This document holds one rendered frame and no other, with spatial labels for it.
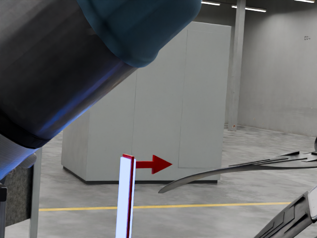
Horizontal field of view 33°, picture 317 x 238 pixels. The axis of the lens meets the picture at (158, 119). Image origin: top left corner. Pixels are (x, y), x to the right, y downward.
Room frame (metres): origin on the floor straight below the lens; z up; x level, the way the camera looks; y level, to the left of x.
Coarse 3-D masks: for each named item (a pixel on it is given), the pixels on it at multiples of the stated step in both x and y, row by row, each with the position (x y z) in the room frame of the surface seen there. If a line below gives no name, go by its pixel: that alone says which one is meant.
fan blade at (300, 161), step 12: (276, 156) 0.82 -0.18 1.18; (288, 156) 0.80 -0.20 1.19; (300, 156) 0.80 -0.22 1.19; (312, 156) 0.80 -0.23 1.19; (228, 168) 0.63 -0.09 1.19; (240, 168) 0.62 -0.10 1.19; (252, 168) 0.63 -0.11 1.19; (264, 168) 0.64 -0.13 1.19; (276, 168) 0.65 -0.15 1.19; (288, 168) 0.67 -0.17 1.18; (300, 168) 0.69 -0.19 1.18; (180, 180) 0.71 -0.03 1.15; (192, 180) 0.77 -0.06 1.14
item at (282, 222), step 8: (296, 200) 0.96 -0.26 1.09; (304, 200) 0.93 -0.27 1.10; (288, 208) 0.97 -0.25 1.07; (296, 208) 0.94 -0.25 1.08; (304, 208) 0.91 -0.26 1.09; (280, 216) 0.96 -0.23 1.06; (288, 216) 0.93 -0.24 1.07; (296, 216) 0.91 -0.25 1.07; (304, 216) 0.89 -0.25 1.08; (272, 224) 0.96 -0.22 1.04; (280, 224) 0.93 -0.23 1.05; (288, 224) 0.91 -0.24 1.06; (296, 224) 0.89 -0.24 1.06; (304, 224) 0.87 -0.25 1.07; (264, 232) 0.96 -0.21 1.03; (272, 232) 0.94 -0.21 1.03; (280, 232) 0.91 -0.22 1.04; (288, 232) 0.89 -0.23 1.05; (296, 232) 0.87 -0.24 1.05
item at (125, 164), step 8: (128, 160) 0.63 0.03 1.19; (120, 168) 0.64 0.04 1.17; (128, 168) 0.63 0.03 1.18; (120, 176) 0.64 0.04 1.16; (128, 176) 0.63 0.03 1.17; (120, 184) 0.64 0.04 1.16; (128, 184) 0.63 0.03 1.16; (120, 192) 0.64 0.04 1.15; (128, 192) 0.63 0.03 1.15; (120, 200) 0.64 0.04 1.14; (120, 208) 0.64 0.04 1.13; (120, 216) 0.64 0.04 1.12; (120, 224) 0.64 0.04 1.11; (120, 232) 0.64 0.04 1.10
